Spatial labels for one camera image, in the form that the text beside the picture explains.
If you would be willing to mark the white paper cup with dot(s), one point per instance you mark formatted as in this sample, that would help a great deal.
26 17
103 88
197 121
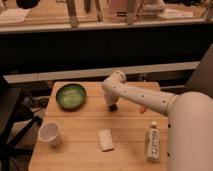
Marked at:
50 134

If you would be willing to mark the black eraser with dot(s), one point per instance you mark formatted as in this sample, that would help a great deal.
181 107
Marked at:
113 107

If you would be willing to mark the green bowl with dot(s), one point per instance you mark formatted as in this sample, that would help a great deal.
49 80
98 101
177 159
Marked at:
71 96

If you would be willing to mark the black office chair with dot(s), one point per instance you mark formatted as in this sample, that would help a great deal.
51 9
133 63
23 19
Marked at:
12 111

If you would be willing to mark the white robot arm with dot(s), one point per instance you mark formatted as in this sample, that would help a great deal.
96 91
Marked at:
190 121

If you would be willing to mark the small orange carrot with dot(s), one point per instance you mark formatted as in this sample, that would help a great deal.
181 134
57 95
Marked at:
143 109

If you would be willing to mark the white labelled bottle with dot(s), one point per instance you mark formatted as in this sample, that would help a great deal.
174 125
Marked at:
153 143

